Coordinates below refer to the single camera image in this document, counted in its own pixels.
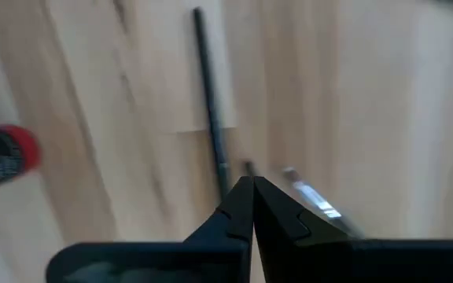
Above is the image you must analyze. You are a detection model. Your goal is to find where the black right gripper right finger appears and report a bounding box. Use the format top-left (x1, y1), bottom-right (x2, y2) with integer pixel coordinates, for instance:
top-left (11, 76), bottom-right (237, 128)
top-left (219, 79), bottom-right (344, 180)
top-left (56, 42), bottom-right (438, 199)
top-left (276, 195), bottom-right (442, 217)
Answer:
top-left (254, 176), bottom-right (453, 283)

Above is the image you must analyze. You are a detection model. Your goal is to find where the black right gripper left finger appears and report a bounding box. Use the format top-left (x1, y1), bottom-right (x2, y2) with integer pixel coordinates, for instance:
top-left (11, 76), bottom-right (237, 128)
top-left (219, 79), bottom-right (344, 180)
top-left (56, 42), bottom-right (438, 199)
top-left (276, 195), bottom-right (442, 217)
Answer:
top-left (45, 175), bottom-right (255, 283)

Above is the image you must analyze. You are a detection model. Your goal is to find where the black handled paintbrush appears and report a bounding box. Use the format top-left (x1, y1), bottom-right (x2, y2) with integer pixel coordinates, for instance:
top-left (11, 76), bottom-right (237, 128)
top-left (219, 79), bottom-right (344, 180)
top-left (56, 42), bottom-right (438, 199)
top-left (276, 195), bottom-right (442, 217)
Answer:
top-left (192, 6), bottom-right (231, 201)
top-left (281, 167), bottom-right (365, 240)

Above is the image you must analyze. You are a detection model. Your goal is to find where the red small paint bottle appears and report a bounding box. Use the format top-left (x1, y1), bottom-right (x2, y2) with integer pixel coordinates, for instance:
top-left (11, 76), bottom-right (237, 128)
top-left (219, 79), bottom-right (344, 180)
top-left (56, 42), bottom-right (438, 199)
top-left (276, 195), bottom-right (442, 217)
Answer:
top-left (0, 123), bottom-right (42, 197)

